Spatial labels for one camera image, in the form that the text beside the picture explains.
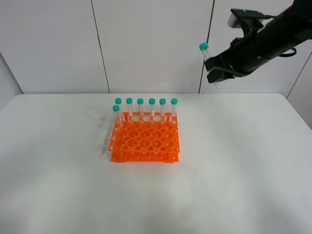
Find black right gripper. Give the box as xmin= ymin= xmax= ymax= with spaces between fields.
xmin=204 ymin=31 xmax=271 ymax=84

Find teal-capped test tube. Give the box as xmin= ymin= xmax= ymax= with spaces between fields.
xmin=199 ymin=42 xmax=219 ymax=90

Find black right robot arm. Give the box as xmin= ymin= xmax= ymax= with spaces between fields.
xmin=204 ymin=0 xmax=312 ymax=83

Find rack tube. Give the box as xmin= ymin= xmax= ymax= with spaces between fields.
xmin=115 ymin=97 xmax=123 ymax=115
xmin=171 ymin=98 xmax=178 ymax=117
xmin=159 ymin=98 xmax=166 ymax=117
xmin=113 ymin=104 xmax=122 ymax=130
xmin=126 ymin=97 xmax=133 ymax=117
xmin=137 ymin=98 xmax=144 ymax=116
xmin=149 ymin=98 xmax=156 ymax=117

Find orange test tube rack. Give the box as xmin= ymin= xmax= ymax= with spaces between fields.
xmin=108 ymin=112 xmax=180 ymax=163

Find rack tube far left back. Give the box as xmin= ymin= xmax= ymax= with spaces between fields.
xmin=115 ymin=97 xmax=123 ymax=115

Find rack tube front left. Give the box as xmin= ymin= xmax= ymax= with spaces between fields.
xmin=113 ymin=104 xmax=122 ymax=130

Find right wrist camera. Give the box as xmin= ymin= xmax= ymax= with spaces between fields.
xmin=227 ymin=8 xmax=264 ymax=29

